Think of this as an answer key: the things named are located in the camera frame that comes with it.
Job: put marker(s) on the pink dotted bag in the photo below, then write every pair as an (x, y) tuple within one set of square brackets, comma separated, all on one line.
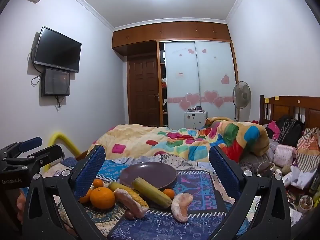
[(285, 155)]

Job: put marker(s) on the person's left hand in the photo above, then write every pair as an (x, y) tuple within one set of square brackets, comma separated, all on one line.
[(21, 205)]

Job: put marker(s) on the standing electric fan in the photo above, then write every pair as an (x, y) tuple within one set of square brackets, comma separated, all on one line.
[(241, 95)]

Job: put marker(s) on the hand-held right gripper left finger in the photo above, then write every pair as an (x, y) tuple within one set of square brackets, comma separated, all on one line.
[(90, 172)]

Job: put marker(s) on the jars on white appliance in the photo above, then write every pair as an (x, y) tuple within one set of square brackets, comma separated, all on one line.
[(196, 109)]

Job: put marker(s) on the round clear container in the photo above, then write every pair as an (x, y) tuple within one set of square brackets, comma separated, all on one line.
[(305, 202)]

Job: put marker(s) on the black backpack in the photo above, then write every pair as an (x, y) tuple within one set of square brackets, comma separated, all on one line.
[(290, 131)]

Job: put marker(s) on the colourful checked blanket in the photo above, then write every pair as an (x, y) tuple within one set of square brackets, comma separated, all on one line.
[(140, 137)]

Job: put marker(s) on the magenta cloth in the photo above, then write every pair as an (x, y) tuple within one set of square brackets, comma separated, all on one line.
[(273, 128)]

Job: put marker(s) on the striped fabric bag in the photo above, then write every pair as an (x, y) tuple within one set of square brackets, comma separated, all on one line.
[(310, 152)]

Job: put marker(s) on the small mandarin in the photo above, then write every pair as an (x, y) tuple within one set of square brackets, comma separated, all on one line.
[(170, 193), (98, 183)]

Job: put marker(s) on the partly husked yellow corn cob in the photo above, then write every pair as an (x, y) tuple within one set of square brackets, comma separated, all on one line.
[(120, 187)]

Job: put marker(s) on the green husked corn cob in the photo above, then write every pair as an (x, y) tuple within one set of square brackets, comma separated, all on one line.
[(152, 192)]

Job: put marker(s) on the black wall television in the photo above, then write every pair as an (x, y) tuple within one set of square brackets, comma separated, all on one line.
[(57, 48)]

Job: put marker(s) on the wooden wardrobe with glass doors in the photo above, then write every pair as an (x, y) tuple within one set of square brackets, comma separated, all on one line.
[(175, 33)]

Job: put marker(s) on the white crumpled paper bag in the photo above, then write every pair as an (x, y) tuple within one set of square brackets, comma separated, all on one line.
[(302, 177)]

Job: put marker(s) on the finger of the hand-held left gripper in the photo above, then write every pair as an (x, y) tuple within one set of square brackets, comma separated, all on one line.
[(30, 144), (47, 156)]

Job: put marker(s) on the yellow padded rail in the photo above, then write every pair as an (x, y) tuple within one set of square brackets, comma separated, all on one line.
[(66, 142)]

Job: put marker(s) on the small white appliance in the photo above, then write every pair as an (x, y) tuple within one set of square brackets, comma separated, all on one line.
[(195, 120)]

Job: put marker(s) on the purple round plate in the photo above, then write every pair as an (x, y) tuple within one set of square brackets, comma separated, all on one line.
[(150, 173)]

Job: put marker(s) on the brown wooden headboard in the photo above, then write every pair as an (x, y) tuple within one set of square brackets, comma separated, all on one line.
[(282, 106)]

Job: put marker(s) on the blue patterned bed cloth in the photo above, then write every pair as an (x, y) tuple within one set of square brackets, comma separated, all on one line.
[(195, 180)]

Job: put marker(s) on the large orange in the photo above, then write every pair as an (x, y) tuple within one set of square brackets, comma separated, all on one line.
[(85, 199), (102, 198)]

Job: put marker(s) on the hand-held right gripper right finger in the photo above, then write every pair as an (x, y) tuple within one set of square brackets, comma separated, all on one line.
[(222, 172)]

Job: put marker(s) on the brown wooden door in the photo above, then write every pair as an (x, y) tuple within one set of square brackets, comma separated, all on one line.
[(142, 90)]

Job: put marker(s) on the small black wall monitor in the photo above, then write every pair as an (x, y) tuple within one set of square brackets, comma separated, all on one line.
[(55, 81)]

